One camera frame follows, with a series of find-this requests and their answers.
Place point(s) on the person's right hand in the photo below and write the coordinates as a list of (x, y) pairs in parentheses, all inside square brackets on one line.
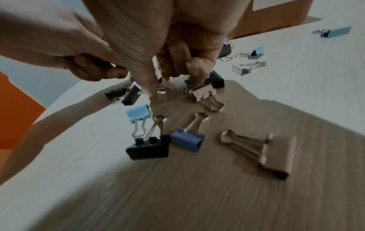
[(159, 29)]

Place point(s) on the person's left hand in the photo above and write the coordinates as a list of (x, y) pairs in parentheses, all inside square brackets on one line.
[(42, 29)]

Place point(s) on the small pink binder clip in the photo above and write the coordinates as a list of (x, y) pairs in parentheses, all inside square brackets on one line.
[(166, 85)]

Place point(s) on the small black binder clip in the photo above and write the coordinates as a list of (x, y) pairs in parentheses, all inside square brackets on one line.
[(115, 94), (227, 50), (132, 94), (217, 80)]

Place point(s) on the medium rose gold binder clip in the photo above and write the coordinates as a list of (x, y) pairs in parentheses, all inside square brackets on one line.
[(204, 92)]

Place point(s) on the orange panel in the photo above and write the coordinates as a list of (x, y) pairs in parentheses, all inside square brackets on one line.
[(17, 112)]

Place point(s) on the white binder clip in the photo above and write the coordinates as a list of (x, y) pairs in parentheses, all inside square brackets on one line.
[(241, 68)]

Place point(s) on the small light blue binder clip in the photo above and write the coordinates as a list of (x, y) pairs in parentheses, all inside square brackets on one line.
[(256, 53)]

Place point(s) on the dark blue binder clip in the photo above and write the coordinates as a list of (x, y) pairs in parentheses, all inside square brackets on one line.
[(186, 139)]

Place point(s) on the medium black binder clip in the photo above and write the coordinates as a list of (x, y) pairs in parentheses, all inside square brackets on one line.
[(148, 148)]

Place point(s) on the large rose gold binder clip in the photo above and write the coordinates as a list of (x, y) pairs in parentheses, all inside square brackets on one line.
[(275, 155)]

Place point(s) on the large grey blue binder clip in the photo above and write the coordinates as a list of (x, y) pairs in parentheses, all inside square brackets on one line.
[(336, 31)]

